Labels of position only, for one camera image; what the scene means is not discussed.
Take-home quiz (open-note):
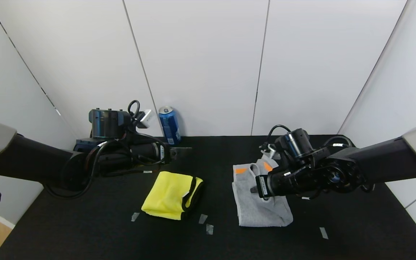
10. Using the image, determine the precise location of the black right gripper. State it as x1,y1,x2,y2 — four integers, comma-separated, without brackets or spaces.
250,170,289,200

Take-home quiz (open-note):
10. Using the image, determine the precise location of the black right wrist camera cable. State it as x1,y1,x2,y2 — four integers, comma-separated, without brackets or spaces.
265,125,292,149

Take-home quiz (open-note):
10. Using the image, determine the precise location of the grey towel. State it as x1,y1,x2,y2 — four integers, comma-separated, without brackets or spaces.
232,159,294,228

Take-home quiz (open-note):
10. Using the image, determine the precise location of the yellow towel with black trim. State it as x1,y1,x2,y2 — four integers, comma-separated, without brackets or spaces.
141,171,204,221

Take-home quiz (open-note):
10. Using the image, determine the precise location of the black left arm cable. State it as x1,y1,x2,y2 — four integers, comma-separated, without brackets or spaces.
44,100,170,199

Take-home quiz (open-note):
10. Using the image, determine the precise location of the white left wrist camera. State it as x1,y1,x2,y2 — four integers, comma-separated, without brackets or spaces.
136,109,153,129

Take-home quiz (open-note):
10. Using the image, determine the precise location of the blue drink can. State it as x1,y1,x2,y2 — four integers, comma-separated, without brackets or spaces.
158,106,182,145

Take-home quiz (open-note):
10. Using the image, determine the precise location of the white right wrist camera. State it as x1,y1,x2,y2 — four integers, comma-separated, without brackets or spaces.
260,144,279,160

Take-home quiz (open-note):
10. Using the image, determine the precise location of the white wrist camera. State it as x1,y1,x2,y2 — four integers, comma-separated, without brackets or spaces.
260,144,279,160
136,109,153,129

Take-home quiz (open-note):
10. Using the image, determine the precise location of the black labelled right arm cable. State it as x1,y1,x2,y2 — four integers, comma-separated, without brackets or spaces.
324,135,354,149

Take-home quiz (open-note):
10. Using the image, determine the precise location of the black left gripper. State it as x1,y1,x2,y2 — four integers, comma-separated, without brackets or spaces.
130,142,192,165

